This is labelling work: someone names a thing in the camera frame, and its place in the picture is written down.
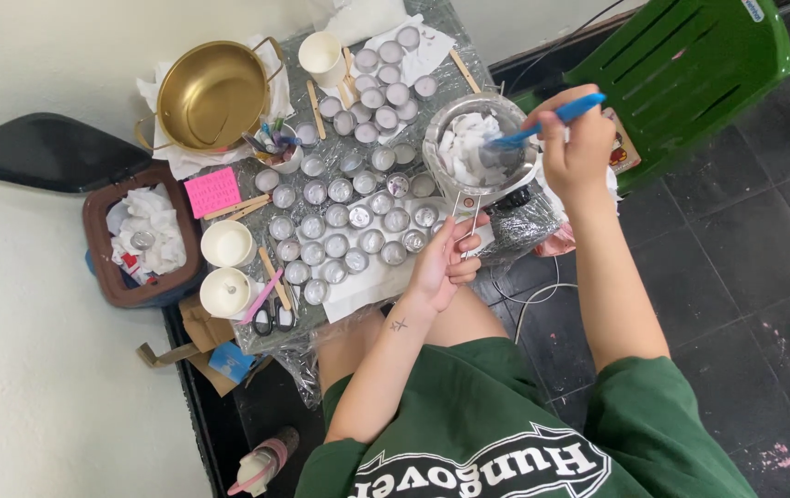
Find person's left hand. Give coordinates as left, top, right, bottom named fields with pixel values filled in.
left=409, top=213, right=491, bottom=314

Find person's right hand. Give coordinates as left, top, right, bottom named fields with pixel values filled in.
left=525, top=84, right=618, bottom=203

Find blue silicone spatula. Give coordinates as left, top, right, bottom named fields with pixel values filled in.
left=488, top=93, right=607, bottom=150

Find steel melting pot with handle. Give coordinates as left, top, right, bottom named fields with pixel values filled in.
left=422, top=91, right=542, bottom=261

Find cardboard box with red picture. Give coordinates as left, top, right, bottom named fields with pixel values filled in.
left=601, top=107, right=643, bottom=175

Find person's leg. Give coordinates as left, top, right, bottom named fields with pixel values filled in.
left=315, top=285, right=511, bottom=397

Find large white paper sheet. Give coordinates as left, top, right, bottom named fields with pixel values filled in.
left=294, top=192, right=497, bottom=325

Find plastic-wrapped electric stove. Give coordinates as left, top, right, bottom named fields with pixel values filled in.
left=481, top=181, right=566, bottom=269

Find pink plastic bag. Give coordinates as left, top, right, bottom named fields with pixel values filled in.
left=532, top=221, right=577, bottom=259

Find group of tealight candle cups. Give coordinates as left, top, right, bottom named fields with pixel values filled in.
left=254, top=25, right=446, bottom=307

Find white wax pieces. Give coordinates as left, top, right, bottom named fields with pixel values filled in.
left=437, top=112, right=507, bottom=186

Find green plastic chair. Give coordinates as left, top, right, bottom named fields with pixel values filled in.
left=511, top=0, right=790, bottom=196

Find clear plastic table cover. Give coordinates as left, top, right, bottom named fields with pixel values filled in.
left=186, top=0, right=566, bottom=410

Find wooden stick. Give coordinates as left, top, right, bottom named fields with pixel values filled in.
left=337, top=46, right=360, bottom=110
left=307, top=79, right=327, bottom=141
left=202, top=194, right=272, bottom=222
left=258, top=247, right=293, bottom=312
left=449, top=49, right=483, bottom=95

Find person's green shirt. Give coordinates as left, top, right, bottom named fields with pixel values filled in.
left=294, top=335, right=760, bottom=498

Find pink stick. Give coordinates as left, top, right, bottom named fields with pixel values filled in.
left=239, top=267, right=284, bottom=326

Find small white paper sheet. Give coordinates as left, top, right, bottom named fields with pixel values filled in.
left=322, top=14, right=457, bottom=146

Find white cup of pens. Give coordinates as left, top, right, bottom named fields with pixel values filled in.
left=243, top=118, right=305, bottom=174

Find white cup candle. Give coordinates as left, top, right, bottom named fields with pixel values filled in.
left=200, top=220, right=257, bottom=269
left=199, top=267, right=253, bottom=320

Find blue packet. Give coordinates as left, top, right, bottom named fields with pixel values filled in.
left=207, top=342, right=257, bottom=385

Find pink sticky note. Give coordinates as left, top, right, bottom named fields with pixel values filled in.
left=183, top=166, right=243, bottom=219

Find white paper cup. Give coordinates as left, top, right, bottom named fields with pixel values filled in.
left=297, top=31, right=348, bottom=89

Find pink and white bottle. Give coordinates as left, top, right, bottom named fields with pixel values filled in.
left=227, top=426, right=301, bottom=498

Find white plastic bag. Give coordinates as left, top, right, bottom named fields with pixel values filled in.
left=324, top=0, right=411, bottom=47

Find brown trash bin with waste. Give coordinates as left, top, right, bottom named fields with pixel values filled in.
left=82, top=163, right=207, bottom=309

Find black bin lid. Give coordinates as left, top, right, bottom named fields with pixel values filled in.
left=0, top=112, right=154, bottom=195

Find white cable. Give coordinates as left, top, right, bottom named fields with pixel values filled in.
left=490, top=255, right=580, bottom=345

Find black cable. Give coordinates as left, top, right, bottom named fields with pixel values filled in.
left=506, top=0, right=628, bottom=96

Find black handled scissors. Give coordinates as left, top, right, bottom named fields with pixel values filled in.
left=252, top=275, right=298, bottom=338

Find gold pot with handles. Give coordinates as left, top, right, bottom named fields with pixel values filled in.
left=134, top=36, right=286, bottom=157

